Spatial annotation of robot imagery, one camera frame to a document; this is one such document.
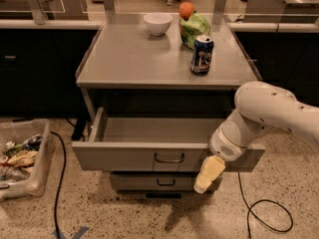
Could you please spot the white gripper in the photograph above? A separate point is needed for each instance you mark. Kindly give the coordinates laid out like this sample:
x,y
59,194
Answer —
x,y
223,144

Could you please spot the grey top drawer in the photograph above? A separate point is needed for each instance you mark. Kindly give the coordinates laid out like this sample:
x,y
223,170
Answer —
x,y
145,144

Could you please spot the grey drawer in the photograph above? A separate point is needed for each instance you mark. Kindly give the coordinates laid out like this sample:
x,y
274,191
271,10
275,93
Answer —
x,y
145,144
152,181

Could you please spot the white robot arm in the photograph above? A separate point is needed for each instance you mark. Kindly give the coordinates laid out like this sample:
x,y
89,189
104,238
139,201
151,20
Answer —
x,y
259,107

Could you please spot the grey bottom drawer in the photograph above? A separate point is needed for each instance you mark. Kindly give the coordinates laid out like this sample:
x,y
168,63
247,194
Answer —
x,y
152,181

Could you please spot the grey drawer cabinet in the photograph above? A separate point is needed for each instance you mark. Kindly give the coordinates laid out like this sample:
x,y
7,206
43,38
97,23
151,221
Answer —
x,y
131,74

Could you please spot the blue soda can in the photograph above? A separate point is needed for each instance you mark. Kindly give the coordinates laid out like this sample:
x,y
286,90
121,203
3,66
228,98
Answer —
x,y
202,55

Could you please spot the green chip bag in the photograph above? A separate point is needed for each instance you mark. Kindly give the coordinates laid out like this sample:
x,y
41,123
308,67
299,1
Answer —
x,y
194,26

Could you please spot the blue tape on floor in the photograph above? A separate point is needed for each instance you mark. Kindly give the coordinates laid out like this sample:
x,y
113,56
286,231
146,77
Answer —
x,y
58,234

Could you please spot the white bowl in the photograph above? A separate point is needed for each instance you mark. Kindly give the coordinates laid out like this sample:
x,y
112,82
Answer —
x,y
157,23

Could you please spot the orange fruit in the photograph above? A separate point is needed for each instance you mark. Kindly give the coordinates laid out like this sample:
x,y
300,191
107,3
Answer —
x,y
185,10

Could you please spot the grey desk right background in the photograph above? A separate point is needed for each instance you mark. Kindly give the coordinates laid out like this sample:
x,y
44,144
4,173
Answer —
x,y
281,11

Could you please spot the clear plastic bin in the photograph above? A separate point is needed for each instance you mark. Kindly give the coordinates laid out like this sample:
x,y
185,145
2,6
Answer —
x,y
18,132

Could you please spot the snack bags in bin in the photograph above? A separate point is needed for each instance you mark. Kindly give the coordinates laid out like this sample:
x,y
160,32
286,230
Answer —
x,y
17,159

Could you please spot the white counter rail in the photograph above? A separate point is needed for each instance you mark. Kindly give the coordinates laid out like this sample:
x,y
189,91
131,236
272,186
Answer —
x,y
51,24

